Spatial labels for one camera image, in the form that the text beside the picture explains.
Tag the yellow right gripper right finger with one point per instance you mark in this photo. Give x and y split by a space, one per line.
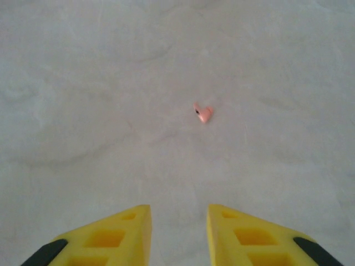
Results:
222 235

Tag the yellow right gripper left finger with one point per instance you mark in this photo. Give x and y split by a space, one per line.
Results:
138 227

